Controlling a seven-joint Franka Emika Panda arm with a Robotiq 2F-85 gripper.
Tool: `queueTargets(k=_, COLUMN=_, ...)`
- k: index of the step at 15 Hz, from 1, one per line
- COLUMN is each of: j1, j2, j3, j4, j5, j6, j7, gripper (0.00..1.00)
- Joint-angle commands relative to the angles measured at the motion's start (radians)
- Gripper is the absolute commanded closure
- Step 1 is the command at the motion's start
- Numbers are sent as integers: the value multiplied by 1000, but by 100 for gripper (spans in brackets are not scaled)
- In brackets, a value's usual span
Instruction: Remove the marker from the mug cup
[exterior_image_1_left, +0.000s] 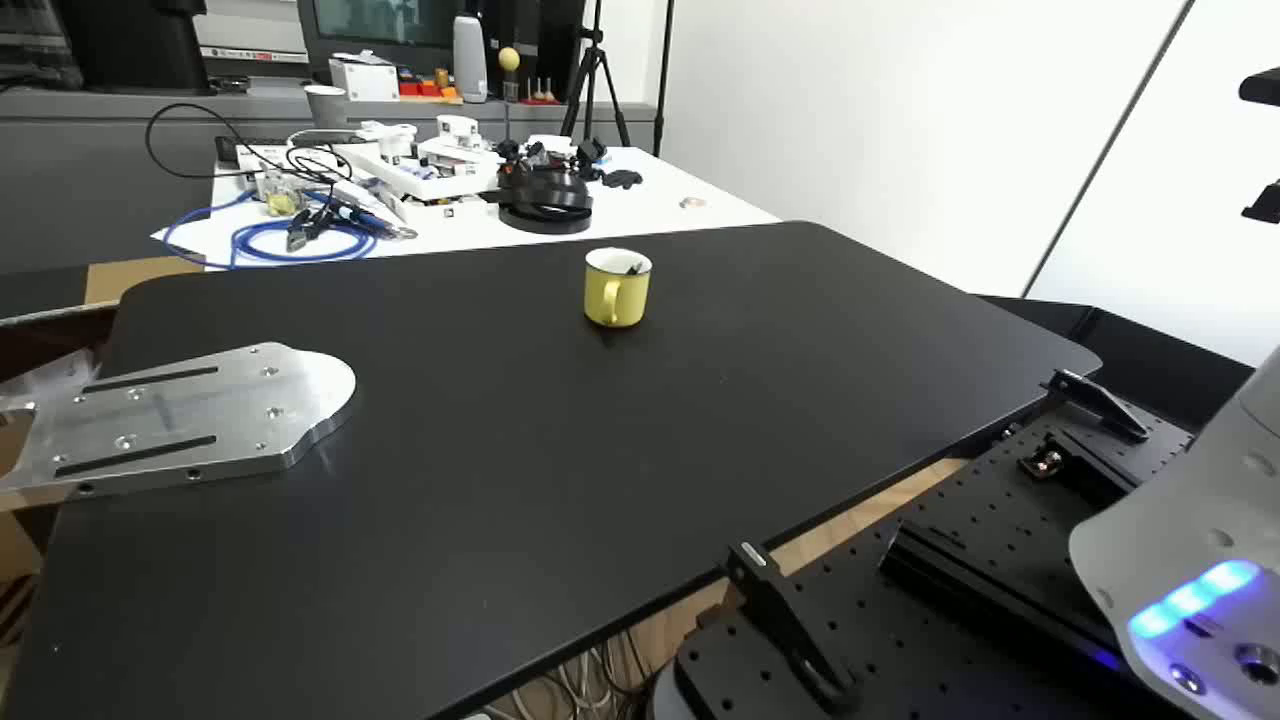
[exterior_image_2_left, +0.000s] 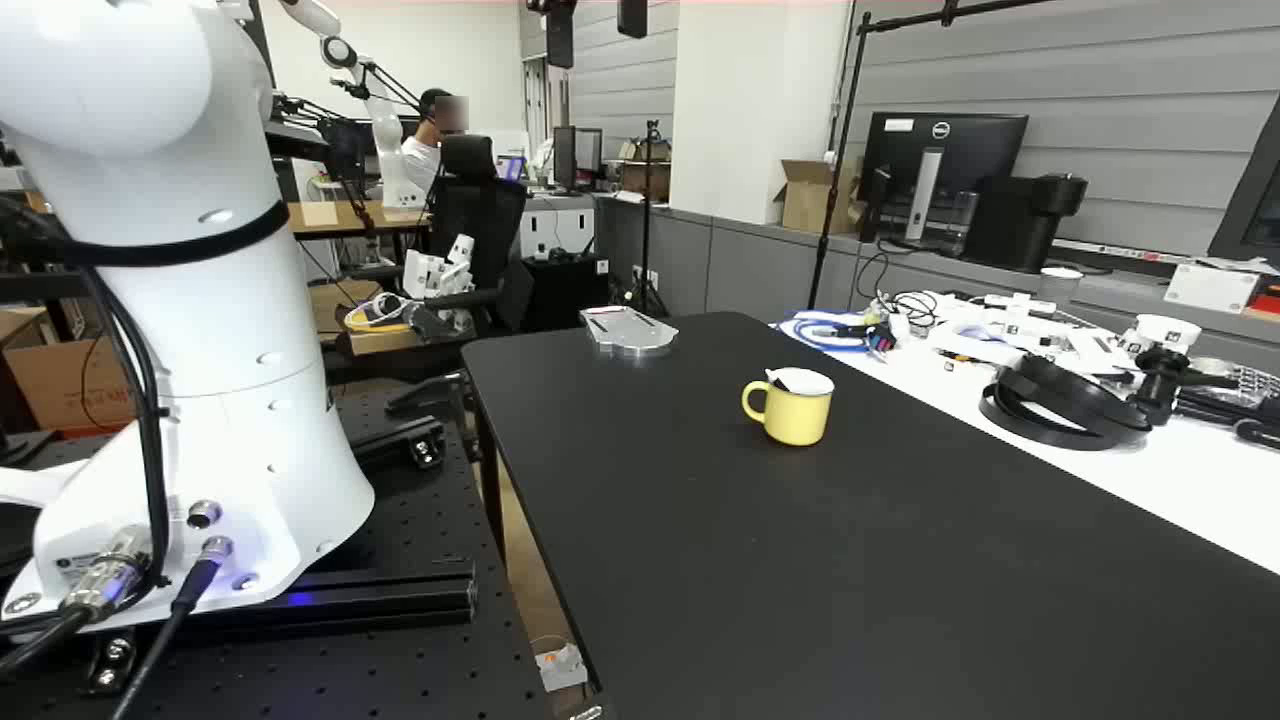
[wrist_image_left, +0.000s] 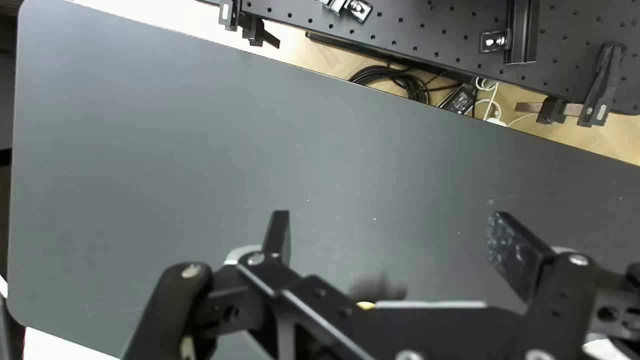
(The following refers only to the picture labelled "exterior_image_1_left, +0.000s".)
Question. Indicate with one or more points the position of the white robot base blue light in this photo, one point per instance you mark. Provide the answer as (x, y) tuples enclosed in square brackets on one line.
[(1194, 532)]

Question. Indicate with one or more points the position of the yellow ceramic mug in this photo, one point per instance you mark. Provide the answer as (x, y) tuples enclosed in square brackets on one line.
[(616, 301)]

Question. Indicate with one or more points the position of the grey paper cup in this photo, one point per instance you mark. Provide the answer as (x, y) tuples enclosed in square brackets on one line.
[(325, 106)]

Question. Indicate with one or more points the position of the small black disc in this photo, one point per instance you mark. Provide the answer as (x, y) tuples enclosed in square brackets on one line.
[(620, 179)]

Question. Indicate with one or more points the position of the black round headset device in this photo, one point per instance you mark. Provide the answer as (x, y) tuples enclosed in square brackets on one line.
[(545, 193)]

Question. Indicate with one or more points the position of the white power strip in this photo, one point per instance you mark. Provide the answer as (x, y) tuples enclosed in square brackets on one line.
[(400, 168)]

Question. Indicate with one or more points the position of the yellow ball knob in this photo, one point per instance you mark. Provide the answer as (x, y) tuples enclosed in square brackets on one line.
[(509, 56)]

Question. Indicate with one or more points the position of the white cylindrical bottle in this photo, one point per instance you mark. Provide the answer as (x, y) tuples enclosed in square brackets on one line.
[(470, 62)]

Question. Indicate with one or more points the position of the black pliers tool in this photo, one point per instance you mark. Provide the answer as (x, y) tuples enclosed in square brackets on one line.
[(309, 226)]

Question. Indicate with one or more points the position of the white small box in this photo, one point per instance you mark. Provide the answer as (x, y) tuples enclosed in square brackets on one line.
[(366, 79)]

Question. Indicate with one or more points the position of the dark computer monitor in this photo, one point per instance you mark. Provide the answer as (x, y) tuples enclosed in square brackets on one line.
[(381, 27)]

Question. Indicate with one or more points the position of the black perforated breadboard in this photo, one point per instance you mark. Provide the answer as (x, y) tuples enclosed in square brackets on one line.
[(963, 666)]

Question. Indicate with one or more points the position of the silver metal mounting plate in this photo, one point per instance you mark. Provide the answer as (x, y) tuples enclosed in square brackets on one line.
[(200, 414)]

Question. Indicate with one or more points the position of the black office chair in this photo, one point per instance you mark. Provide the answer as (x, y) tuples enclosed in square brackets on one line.
[(123, 42)]

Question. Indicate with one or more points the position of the black aluminium rail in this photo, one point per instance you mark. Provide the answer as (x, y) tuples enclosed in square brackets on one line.
[(985, 580)]

